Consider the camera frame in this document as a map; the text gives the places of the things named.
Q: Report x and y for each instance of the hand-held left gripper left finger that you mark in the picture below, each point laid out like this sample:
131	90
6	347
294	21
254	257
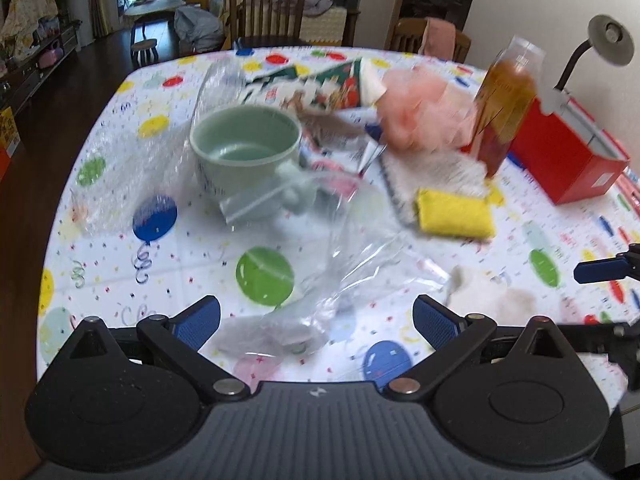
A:
197	324

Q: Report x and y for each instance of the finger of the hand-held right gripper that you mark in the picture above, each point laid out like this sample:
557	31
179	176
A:
620	342
597	270

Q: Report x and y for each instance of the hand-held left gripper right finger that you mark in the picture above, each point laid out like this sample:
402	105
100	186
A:
436	324

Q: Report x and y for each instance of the white fuzzy pad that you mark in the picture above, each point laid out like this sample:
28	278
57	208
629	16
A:
485	295

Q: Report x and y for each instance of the clear plastic bag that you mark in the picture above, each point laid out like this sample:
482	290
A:
350	260

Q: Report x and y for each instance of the yellow sponge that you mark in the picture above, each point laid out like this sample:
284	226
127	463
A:
455	212

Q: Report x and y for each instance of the red cardboard box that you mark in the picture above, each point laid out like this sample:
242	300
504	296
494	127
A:
560	160

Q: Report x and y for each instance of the white fluffy cloth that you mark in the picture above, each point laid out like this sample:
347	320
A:
435	170

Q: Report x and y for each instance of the pale green ceramic cup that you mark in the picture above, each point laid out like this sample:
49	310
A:
240	170

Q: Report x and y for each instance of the clear bubble wrap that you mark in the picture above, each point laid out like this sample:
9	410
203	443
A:
125	175

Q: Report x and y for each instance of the amber liquid plastic bottle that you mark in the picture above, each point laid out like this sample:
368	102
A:
505	105

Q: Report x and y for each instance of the pink mesh bath pouf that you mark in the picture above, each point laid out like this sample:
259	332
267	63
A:
425	110

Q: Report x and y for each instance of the green red printed packet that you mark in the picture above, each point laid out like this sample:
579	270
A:
325	82

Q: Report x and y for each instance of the pink plastic bag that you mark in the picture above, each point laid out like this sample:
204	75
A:
631	185

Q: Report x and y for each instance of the brown printed packet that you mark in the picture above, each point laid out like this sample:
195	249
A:
330	127

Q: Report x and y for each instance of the silver desk lamp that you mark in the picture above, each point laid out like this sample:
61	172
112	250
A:
607	40

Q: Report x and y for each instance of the yellow cardboard box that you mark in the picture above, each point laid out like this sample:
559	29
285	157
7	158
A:
7	130

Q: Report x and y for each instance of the small wooden stool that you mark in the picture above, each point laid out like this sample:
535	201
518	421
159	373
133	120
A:
145	50

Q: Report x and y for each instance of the pink towel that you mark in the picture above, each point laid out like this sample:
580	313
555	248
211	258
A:
439	37

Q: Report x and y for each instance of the wooden chair with towel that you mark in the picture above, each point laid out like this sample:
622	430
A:
402	35

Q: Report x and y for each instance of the low television cabinet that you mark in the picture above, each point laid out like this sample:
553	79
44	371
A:
35	75

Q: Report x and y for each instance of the white stuffed bag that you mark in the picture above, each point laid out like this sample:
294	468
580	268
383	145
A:
197	25

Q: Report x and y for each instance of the pink toy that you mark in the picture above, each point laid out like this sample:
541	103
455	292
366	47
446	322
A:
50	55

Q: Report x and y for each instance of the sofa with cream cover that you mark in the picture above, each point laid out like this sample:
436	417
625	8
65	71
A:
325	25

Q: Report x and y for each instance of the low wooden table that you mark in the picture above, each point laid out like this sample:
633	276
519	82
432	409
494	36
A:
155	7

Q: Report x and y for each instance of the wooden slat-back chair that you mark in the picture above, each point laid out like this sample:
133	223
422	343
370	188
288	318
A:
267	10

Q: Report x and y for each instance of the purple clothes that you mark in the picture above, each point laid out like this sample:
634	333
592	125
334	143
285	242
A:
317	4

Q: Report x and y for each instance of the hanging floral cloth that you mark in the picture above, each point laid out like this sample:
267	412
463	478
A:
27	0

